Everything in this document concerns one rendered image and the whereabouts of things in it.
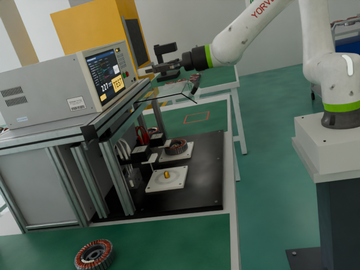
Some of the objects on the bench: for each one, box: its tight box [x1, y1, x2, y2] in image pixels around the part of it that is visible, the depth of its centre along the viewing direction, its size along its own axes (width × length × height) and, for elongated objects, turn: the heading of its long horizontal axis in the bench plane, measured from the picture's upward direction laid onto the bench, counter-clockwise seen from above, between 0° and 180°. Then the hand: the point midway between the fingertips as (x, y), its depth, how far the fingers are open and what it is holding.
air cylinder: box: [124, 168, 143, 190], centre depth 115 cm, size 5×8×6 cm
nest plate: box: [159, 141, 194, 162], centre depth 135 cm, size 15×15×1 cm
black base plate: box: [92, 130, 224, 223], centre depth 125 cm, size 47×64×2 cm
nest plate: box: [145, 166, 188, 192], centre depth 113 cm, size 15×15×1 cm
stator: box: [74, 239, 116, 270], centre depth 82 cm, size 11×11×4 cm
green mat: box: [134, 99, 228, 140], centre depth 188 cm, size 94×61×1 cm, turn 112°
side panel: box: [0, 146, 92, 234], centre depth 98 cm, size 28×3×32 cm, turn 112°
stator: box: [164, 139, 188, 155], centre depth 134 cm, size 11×11×4 cm
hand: (145, 70), depth 118 cm, fingers closed
